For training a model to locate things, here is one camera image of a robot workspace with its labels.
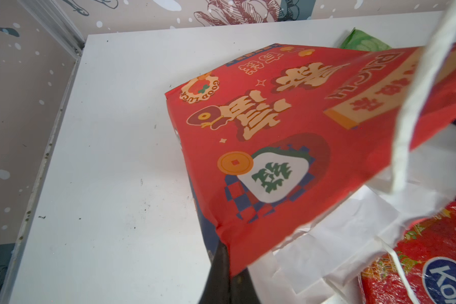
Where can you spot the aluminium frame corner post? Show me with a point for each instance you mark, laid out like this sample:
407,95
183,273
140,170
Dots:
55,21

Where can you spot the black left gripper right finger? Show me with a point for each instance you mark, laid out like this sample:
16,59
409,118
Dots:
242,289

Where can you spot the green chips bag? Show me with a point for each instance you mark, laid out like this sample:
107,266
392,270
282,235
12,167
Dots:
361,41

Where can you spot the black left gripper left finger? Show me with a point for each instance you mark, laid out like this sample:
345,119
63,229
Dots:
217,289

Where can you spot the red paper gift bag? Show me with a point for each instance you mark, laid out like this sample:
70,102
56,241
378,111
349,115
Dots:
310,163

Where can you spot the red snack bag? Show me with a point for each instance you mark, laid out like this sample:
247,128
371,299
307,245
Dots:
427,255

